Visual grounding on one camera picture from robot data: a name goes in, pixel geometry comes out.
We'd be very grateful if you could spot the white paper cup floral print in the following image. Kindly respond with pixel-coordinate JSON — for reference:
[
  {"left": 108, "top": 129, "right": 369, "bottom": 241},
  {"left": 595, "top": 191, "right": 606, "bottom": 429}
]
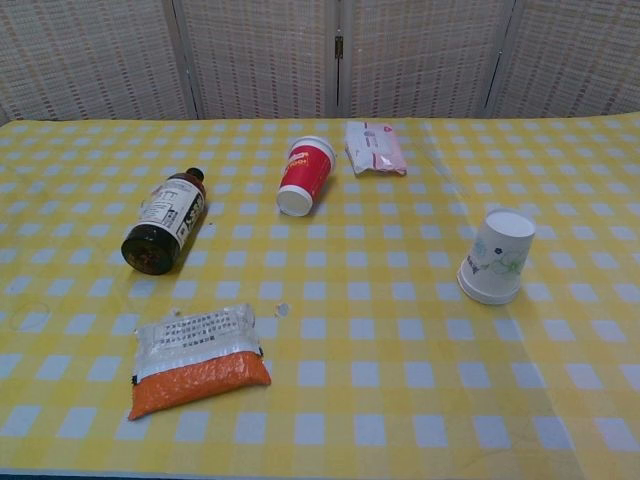
[{"left": 457, "top": 208, "right": 537, "bottom": 302}]

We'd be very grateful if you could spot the red paper cup white lid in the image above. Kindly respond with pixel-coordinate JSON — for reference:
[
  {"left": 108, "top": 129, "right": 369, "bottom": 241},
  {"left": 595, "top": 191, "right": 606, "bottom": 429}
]
[{"left": 276, "top": 135, "right": 339, "bottom": 218}]

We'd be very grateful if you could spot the white pink wet wipes pack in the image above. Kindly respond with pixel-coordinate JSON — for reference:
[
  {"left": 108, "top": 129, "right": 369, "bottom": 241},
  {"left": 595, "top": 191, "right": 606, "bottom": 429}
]
[{"left": 344, "top": 120, "right": 408, "bottom": 178}]

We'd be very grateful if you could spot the yellow white checkered tablecloth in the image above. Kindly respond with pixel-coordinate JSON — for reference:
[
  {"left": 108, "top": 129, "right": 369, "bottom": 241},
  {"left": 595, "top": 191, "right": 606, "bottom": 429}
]
[{"left": 0, "top": 115, "right": 640, "bottom": 480}]

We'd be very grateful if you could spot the brown glass bottle white label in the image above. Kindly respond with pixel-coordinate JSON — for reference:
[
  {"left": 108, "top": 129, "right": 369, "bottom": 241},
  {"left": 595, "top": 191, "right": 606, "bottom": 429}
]
[{"left": 121, "top": 168, "right": 207, "bottom": 276}]

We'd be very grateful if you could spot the woven folding screen panel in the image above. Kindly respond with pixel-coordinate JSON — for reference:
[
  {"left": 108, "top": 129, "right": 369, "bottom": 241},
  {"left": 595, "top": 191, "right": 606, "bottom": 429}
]
[
  {"left": 337, "top": 0, "right": 524, "bottom": 119},
  {"left": 0, "top": 0, "right": 201, "bottom": 122},
  {"left": 172, "top": 0, "right": 346, "bottom": 120},
  {"left": 487, "top": 0, "right": 640, "bottom": 119}
]

